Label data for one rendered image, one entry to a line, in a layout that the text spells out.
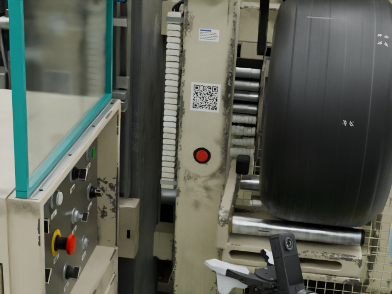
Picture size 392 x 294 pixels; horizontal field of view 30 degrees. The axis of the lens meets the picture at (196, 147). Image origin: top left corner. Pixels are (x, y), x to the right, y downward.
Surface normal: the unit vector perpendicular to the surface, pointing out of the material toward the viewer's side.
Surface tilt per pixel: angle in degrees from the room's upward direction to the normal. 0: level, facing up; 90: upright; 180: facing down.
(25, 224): 90
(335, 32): 36
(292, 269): 59
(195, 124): 90
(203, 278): 90
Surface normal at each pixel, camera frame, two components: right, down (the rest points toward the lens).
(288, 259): 0.64, -0.24
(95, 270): 0.05, -0.93
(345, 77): -0.09, -0.18
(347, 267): -0.14, 0.35
